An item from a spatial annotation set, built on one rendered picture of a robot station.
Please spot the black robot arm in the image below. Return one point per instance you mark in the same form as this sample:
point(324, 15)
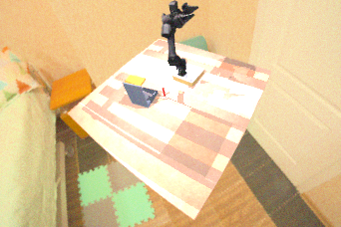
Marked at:
point(168, 31)

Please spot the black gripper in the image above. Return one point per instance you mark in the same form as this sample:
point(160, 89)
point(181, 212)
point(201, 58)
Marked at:
point(183, 17)

